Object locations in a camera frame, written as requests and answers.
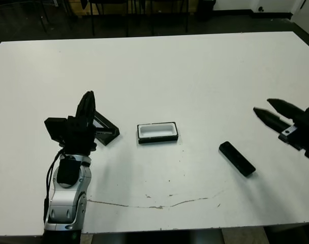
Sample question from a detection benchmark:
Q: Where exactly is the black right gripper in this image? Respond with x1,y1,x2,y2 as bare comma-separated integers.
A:
253,98,309,161

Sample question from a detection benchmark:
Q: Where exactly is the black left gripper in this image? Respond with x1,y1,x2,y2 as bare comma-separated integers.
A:
61,90,97,155

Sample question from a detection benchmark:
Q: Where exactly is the black box lid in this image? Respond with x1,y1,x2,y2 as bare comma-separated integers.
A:
92,110,120,146

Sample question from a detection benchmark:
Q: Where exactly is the black camera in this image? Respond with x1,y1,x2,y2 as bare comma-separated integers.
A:
219,141,256,178

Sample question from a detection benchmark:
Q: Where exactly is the black box base white insert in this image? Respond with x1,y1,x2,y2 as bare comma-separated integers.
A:
137,121,180,145

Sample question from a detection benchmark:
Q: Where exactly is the black mesh chair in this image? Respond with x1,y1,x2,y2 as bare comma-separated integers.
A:
88,0,131,36
149,0,190,34

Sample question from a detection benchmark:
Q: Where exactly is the black trash bin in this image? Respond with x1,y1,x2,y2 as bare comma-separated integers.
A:
196,0,217,21

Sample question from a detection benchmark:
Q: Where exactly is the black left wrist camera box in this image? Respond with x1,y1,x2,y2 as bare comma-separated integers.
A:
44,117,69,143

